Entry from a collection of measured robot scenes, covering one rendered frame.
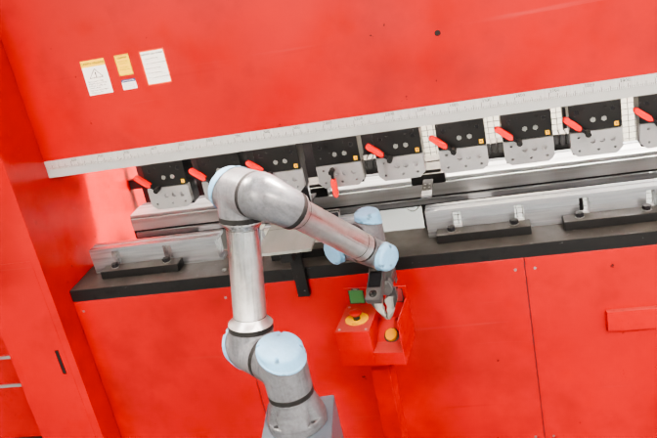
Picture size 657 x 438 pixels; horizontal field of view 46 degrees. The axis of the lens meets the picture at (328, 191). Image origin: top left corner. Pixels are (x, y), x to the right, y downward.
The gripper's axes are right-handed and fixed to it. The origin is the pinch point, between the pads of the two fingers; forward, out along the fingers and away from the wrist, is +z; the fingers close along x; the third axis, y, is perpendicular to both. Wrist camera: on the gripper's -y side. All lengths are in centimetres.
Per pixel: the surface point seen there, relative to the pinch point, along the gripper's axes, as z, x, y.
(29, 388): 24, 137, -5
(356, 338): 2.9, 8.9, -6.4
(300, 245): -20.2, 26.0, 10.6
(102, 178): -29, 122, 57
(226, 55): -77, 44, 35
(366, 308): 1.5, 8.3, 6.9
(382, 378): 21.2, 4.8, -2.9
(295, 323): 13.8, 37.8, 16.9
